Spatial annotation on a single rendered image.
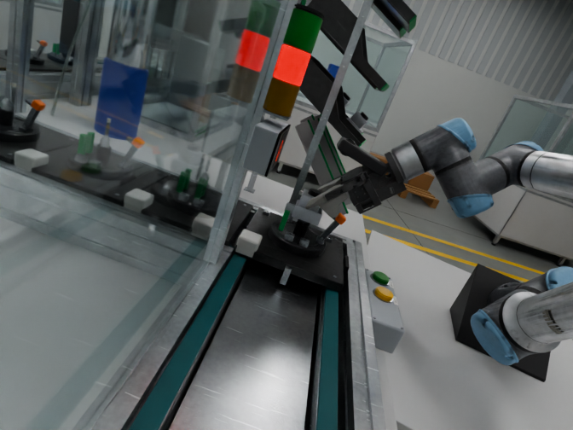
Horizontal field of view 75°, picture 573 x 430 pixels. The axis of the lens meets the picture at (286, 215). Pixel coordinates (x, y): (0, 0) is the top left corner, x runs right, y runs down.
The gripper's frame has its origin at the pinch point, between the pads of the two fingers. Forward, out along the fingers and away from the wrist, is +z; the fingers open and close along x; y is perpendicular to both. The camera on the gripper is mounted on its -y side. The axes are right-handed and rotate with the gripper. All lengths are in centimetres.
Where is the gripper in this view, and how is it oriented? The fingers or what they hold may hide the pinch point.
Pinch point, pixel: (309, 199)
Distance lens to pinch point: 85.7
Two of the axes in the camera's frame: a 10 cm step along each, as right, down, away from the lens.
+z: -8.6, 4.3, 2.8
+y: 4.9, 8.4, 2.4
